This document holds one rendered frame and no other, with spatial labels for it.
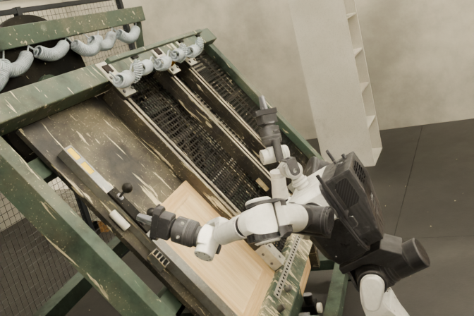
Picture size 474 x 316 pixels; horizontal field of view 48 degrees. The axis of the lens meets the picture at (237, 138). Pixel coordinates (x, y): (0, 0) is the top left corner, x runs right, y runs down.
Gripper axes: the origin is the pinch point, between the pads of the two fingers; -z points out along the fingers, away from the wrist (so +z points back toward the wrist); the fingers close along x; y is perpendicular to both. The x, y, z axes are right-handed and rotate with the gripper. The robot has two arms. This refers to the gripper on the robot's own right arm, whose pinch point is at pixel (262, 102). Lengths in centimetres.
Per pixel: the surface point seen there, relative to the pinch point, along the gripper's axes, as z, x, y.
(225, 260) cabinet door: 60, 32, 8
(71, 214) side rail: 27, 93, -7
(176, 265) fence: 53, 60, -4
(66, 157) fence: 7, 85, 11
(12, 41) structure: -56, 77, 73
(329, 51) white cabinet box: -71, -287, 209
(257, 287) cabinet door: 74, 22, 5
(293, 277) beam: 78, -2, 10
